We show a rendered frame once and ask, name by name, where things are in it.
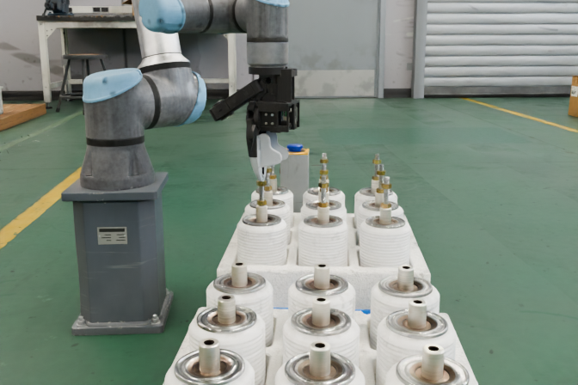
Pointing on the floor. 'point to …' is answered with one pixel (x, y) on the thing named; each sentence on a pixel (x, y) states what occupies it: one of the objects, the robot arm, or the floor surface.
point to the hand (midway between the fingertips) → (258, 173)
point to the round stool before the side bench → (82, 72)
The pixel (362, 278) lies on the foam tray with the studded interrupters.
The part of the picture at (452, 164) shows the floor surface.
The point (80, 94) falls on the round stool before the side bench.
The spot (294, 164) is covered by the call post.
